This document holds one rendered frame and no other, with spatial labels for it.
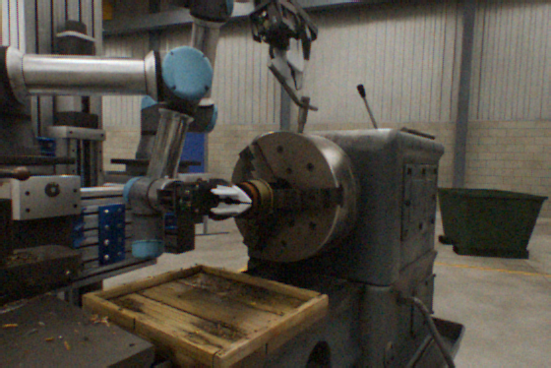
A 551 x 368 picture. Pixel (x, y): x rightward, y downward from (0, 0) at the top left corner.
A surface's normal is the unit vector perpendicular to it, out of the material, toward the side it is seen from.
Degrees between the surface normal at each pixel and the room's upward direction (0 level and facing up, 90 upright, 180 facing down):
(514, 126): 90
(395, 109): 90
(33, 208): 90
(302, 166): 90
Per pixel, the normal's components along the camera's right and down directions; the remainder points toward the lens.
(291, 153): -0.59, 0.04
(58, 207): 0.88, 0.06
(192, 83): 0.44, 0.07
